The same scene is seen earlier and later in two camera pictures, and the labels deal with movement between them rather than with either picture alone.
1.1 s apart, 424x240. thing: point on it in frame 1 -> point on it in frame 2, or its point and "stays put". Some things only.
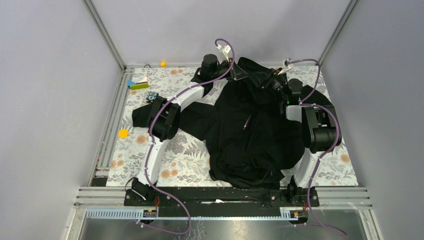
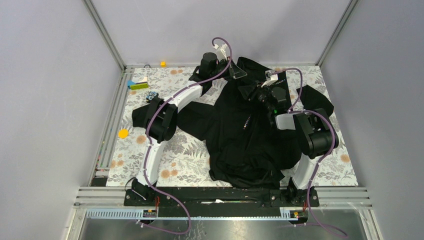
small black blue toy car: (152, 96) stays put
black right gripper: (267, 78) -> (247, 90)
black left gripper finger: (238, 73) stays put
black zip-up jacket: (250, 144) stays put
